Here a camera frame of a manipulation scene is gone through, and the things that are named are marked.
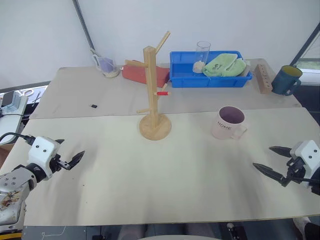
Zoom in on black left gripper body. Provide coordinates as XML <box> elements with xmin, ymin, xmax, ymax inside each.
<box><xmin>48</xmin><ymin>153</ymin><xmax>71</xmax><ymax>176</ymax></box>

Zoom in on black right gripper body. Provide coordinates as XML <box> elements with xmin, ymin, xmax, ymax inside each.
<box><xmin>280</xmin><ymin>156</ymin><xmax>310</xmax><ymax>188</ymax></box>

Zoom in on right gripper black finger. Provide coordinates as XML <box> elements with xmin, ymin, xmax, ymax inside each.
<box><xmin>268</xmin><ymin>146</ymin><xmax>293</xmax><ymax>158</ymax></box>
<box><xmin>252</xmin><ymin>162</ymin><xmax>286</xmax><ymax>185</ymax></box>

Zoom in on clear measuring pitcher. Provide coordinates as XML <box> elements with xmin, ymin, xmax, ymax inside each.
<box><xmin>90</xmin><ymin>49</ymin><xmax>121</xmax><ymax>79</ymax></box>

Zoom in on wooden mug tree stand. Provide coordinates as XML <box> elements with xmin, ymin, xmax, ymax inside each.
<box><xmin>124</xmin><ymin>30</ymin><xmax>173</xmax><ymax>141</ymax></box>

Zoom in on metal tweezers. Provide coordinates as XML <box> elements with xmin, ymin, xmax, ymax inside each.
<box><xmin>31</xmin><ymin>90</ymin><xmax>41</xmax><ymax>108</ymax></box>

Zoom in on brown cardboard box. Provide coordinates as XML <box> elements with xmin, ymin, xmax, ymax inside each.
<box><xmin>0</xmin><ymin>143</ymin><xmax>15</xmax><ymax>169</ymax></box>

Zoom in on white shoe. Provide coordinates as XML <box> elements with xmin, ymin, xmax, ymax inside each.
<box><xmin>292</xmin><ymin>216</ymin><xmax>312</xmax><ymax>235</ymax></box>

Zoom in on white box device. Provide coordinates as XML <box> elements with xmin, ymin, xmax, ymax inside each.
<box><xmin>0</xmin><ymin>90</ymin><xmax>29</xmax><ymax>114</ymax></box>

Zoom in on pink HOME mug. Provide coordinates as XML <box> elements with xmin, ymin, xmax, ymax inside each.
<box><xmin>210</xmin><ymin>105</ymin><xmax>249</xmax><ymax>141</ymax></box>

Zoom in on dark blue yellow-lined mug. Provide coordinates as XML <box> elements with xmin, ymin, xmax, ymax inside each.
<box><xmin>271</xmin><ymin>65</ymin><xmax>304</xmax><ymax>97</ymax></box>

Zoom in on wooden block with holes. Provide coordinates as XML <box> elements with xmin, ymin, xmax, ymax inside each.
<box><xmin>254</xmin><ymin>63</ymin><xmax>273</xmax><ymax>95</ymax></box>

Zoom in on red cloth pouch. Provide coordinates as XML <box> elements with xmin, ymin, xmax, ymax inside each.
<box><xmin>121</xmin><ymin>59</ymin><xmax>171</xmax><ymax>86</ymax></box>

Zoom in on green cloth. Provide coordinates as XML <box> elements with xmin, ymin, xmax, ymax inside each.
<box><xmin>202</xmin><ymin>52</ymin><xmax>247</xmax><ymax>78</ymax></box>

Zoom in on beige sponge ball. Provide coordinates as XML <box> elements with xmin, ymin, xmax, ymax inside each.
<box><xmin>192</xmin><ymin>61</ymin><xmax>206</xmax><ymax>74</ymax></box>

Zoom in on grey threaded rod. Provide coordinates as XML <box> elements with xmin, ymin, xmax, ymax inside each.
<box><xmin>72</xmin><ymin>0</ymin><xmax>96</xmax><ymax>51</ymax></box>

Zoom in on blue plastic bin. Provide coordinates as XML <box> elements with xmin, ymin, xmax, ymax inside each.
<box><xmin>169</xmin><ymin>50</ymin><xmax>253</xmax><ymax>89</ymax></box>

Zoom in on clear glass tumbler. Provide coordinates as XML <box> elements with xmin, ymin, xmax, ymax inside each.
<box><xmin>195</xmin><ymin>40</ymin><xmax>212</xmax><ymax>69</ymax></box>

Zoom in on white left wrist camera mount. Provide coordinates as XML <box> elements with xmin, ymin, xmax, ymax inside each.
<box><xmin>27</xmin><ymin>136</ymin><xmax>58</xmax><ymax>180</ymax></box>

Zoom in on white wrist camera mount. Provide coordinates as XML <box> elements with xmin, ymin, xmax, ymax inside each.
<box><xmin>27</xmin><ymin>136</ymin><xmax>58</xmax><ymax>180</ymax></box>
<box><xmin>290</xmin><ymin>139</ymin><xmax>320</xmax><ymax>180</ymax></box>

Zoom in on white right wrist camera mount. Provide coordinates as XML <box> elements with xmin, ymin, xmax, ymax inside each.
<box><xmin>290</xmin><ymin>139</ymin><xmax>320</xmax><ymax>180</ymax></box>

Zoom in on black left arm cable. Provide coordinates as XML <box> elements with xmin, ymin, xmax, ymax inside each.
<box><xmin>0</xmin><ymin>132</ymin><xmax>36</xmax><ymax>146</ymax></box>

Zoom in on white-handled scissors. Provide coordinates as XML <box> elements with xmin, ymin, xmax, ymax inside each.
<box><xmin>17</xmin><ymin>88</ymin><xmax>35</xmax><ymax>98</ymax></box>

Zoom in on black frame pole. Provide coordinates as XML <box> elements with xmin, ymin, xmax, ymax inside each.
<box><xmin>289</xmin><ymin>24</ymin><xmax>320</xmax><ymax>67</ymax></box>

